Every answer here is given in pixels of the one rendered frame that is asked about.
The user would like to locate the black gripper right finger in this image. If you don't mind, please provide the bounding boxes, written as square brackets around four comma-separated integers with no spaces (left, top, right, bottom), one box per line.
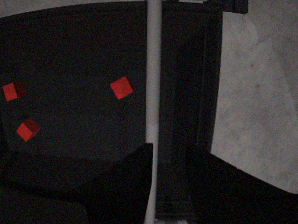
[185,144,298,224]

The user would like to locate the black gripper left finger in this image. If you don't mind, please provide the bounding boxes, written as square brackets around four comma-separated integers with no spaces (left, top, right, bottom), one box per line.
[0,143,153,224]

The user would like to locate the small red block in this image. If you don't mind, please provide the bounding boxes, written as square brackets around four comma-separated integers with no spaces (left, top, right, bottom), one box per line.
[17,117,40,143]
[110,76,136,99]
[3,81,27,101]

